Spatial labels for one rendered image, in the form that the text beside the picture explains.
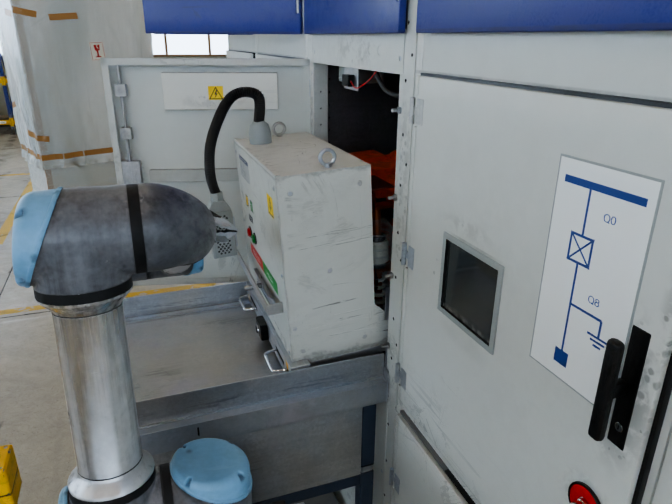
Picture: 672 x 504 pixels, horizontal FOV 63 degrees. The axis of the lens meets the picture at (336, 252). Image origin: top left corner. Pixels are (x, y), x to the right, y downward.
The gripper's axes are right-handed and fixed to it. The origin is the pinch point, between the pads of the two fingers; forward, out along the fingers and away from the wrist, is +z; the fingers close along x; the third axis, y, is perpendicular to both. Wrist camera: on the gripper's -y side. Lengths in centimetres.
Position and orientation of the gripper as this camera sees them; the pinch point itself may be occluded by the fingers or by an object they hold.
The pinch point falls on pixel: (230, 229)
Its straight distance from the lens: 132.3
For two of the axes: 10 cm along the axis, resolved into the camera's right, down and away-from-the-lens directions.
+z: 7.8, 0.6, 6.2
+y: 5.8, 2.8, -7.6
